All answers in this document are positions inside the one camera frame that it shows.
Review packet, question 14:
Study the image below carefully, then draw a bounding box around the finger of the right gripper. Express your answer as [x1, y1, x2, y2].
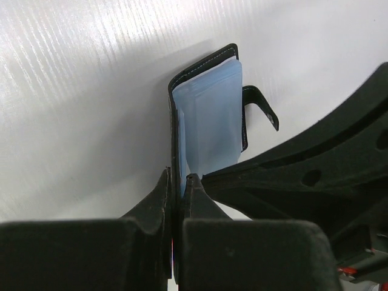
[202, 64, 387, 230]

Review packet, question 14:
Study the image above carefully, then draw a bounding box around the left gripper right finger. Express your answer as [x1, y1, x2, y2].
[177, 174, 342, 290]

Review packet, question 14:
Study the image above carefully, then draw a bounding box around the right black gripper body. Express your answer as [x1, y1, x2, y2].
[327, 194, 387, 284]

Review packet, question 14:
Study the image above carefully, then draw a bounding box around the black leather card holder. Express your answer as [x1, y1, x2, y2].
[168, 43, 279, 198]

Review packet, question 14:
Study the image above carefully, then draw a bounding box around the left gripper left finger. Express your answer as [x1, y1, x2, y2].
[1, 169, 172, 290]

